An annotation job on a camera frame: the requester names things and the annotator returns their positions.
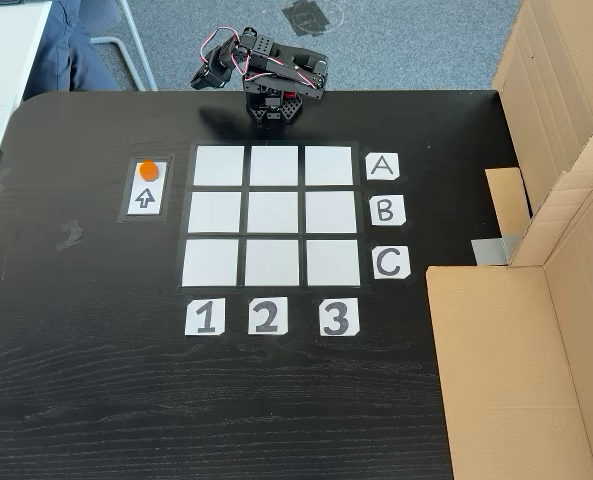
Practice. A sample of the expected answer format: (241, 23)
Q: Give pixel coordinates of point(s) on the paper sheet letter B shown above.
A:
(387, 210)

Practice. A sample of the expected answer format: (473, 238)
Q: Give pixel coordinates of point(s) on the white nine-square grid sheet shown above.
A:
(273, 212)

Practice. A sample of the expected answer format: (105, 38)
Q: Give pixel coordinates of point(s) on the person's leg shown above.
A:
(71, 55)

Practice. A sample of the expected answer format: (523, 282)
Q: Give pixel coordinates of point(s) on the brown cardboard wall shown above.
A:
(556, 75)
(501, 375)

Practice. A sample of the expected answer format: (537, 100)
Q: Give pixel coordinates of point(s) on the paper sheet number 1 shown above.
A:
(204, 316)

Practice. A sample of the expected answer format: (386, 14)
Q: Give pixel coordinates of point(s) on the paper sheet letter A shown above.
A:
(382, 167)

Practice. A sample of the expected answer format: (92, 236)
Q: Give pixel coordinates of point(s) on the paper sheet number 2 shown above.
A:
(267, 315)

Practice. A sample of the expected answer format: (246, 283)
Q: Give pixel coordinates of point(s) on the white metal chair frame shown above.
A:
(136, 60)

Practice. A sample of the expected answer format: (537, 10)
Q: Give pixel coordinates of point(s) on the red black clamp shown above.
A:
(288, 95)

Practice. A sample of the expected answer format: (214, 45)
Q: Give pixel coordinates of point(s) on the grey duct tape strip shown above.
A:
(493, 250)

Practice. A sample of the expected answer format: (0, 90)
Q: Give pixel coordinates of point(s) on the black floor tape patch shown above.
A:
(306, 20)

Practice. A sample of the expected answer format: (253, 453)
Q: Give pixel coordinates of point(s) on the white arrow paper sheet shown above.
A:
(146, 200)

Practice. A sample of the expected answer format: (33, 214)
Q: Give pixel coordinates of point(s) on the tape scrap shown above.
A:
(2, 181)
(71, 236)

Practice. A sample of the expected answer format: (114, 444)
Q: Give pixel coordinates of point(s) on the paper sheet letter C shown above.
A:
(391, 262)

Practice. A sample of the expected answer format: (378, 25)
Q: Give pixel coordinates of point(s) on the paper sheet number 3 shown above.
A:
(339, 317)

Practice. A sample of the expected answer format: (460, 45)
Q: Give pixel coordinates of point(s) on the round orange token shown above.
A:
(149, 170)

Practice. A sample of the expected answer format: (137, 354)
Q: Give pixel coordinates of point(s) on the white desk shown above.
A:
(1, 60)

